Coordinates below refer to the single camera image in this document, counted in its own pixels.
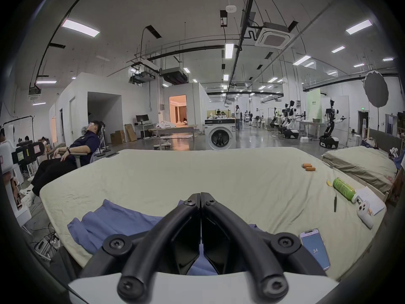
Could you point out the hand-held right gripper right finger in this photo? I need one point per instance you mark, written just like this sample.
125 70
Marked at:
237 233

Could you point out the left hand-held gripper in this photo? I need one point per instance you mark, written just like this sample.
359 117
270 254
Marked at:
4 157

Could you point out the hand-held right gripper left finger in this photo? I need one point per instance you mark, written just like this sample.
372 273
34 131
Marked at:
164 233

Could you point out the person's left hand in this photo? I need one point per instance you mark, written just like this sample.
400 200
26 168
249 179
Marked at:
16 192

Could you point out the group of people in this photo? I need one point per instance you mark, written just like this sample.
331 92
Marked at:
27 139

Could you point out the blue garment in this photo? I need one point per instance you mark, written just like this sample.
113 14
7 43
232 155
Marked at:
117 220

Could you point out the office chair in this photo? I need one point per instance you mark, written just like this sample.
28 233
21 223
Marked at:
95 154

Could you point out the bed with pale green sheet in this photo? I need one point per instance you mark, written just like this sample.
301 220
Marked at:
196 173

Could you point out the smartphone with lit screen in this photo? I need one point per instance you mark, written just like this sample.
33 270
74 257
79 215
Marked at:
314 249

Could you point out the brown carton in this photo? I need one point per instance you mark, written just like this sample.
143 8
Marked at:
117 137
130 132

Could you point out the white washing machine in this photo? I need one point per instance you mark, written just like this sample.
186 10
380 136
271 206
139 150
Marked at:
220 135

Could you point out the thin black pen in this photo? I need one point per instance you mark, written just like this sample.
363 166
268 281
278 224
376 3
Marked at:
335 203

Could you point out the low table with white cloths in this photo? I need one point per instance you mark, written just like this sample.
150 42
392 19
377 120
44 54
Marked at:
172 128

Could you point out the small yellow item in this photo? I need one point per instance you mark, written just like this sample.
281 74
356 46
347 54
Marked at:
330 182

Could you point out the desk with monitor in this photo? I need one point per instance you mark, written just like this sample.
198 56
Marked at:
143 122

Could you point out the green spray can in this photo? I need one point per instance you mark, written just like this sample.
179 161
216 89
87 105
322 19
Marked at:
344 188

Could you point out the black and white robot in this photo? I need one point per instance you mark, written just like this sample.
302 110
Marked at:
290 122
330 128

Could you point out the white hand controller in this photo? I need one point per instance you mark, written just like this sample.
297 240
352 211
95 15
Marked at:
365 214

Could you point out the bed with beige sheet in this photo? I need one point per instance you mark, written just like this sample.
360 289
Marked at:
357 163

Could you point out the white paper sheet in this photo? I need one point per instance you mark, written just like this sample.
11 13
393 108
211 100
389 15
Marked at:
373 201

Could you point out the grey padded headboard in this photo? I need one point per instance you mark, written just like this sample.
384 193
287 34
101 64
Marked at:
384 139

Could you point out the grey photo umbrella on stand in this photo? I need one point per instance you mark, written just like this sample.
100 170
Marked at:
376 89

